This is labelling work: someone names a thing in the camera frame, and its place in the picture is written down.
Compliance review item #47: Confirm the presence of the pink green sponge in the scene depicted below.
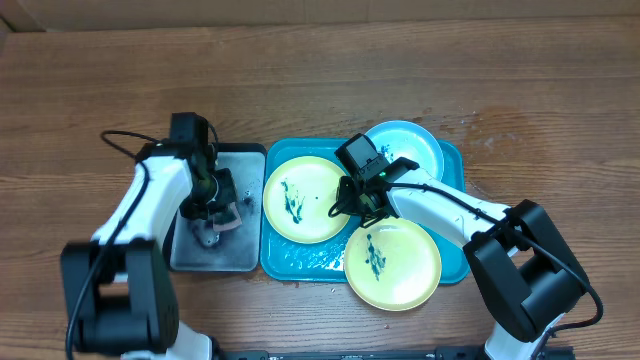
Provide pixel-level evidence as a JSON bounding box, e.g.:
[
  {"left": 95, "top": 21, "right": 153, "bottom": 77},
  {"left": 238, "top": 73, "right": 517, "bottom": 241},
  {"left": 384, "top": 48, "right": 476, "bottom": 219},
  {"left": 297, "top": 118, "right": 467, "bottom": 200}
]
[{"left": 210, "top": 202, "right": 242, "bottom": 233}]

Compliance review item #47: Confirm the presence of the light blue plate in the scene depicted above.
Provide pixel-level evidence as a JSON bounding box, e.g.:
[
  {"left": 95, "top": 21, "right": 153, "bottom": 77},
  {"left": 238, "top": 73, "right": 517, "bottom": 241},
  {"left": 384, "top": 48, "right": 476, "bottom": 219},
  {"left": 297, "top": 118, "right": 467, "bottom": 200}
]
[{"left": 365, "top": 120, "right": 444, "bottom": 180}]

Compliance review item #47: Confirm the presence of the yellow plate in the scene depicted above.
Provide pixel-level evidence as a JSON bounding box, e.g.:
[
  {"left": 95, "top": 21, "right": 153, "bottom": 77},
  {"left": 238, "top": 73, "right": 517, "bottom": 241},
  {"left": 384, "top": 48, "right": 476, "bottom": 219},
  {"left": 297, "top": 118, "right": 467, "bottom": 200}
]
[
  {"left": 263, "top": 156, "right": 350, "bottom": 244},
  {"left": 344, "top": 218, "right": 442, "bottom": 312}
]

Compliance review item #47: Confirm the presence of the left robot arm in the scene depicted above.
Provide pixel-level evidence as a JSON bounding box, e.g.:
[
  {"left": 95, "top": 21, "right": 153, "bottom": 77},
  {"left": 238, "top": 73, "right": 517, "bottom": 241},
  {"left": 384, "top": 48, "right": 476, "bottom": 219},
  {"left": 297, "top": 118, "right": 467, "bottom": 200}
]
[{"left": 60, "top": 112, "right": 242, "bottom": 359}]

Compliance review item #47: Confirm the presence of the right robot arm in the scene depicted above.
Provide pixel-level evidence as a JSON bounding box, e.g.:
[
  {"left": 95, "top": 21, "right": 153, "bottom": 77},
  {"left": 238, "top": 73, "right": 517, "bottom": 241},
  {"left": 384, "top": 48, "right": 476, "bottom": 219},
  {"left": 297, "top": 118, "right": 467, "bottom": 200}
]
[{"left": 329, "top": 134, "right": 597, "bottom": 359}]

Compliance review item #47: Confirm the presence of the black metal sponge tray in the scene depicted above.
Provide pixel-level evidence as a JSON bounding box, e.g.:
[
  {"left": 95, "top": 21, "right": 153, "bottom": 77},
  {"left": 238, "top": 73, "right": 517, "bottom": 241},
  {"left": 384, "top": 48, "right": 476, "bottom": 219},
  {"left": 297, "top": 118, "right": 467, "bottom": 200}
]
[{"left": 163, "top": 143, "right": 266, "bottom": 272}]

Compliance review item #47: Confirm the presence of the teal plastic tray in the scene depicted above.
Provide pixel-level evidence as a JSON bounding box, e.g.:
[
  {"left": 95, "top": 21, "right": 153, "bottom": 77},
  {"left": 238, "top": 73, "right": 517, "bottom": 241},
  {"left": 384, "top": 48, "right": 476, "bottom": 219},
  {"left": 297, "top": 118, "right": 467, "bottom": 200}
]
[{"left": 260, "top": 138, "right": 470, "bottom": 285}]

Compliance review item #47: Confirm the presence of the yellow plate front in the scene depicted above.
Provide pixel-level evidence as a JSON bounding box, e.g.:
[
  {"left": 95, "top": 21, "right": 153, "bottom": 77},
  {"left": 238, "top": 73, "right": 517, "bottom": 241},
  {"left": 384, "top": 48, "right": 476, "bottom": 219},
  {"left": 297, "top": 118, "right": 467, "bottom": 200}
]
[{"left": 344, "top": 218, "right": 442, "bottom": 312}]

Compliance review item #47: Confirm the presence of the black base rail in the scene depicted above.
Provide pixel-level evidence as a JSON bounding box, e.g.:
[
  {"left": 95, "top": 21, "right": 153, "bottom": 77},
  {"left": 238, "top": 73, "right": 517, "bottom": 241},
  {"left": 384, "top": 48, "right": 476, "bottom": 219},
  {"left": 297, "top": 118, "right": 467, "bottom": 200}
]
[{"left": 214, "top": 345, "right": 576, "bottom": 360}]

